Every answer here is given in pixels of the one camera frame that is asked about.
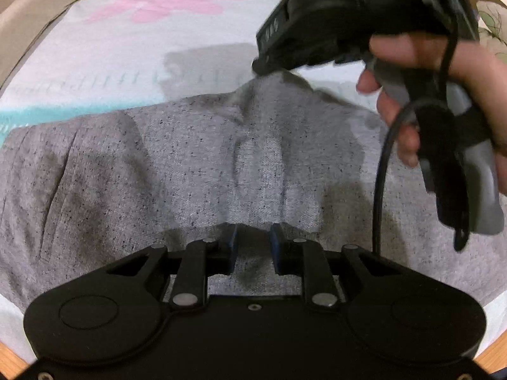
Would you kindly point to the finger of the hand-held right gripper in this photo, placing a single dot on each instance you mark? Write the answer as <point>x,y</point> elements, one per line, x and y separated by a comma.
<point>273,65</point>

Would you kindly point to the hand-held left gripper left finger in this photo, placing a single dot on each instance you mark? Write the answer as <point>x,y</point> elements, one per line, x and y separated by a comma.
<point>232,250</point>

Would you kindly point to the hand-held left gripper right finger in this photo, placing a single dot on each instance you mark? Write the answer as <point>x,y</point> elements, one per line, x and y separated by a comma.
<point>275,251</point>

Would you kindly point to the grey pants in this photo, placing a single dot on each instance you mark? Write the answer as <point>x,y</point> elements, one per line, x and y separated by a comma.
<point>158,166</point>

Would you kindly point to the person's right hand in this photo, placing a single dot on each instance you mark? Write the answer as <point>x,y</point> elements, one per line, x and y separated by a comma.
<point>475,79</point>

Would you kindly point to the folded leaf print quilt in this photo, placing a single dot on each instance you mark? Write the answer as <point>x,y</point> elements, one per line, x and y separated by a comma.
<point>493,23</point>

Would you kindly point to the floral bed sheet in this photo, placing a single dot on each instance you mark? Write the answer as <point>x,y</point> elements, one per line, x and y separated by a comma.
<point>119,63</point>

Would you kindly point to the beige pillow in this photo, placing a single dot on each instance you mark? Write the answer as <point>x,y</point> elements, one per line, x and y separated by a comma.
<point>35,12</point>

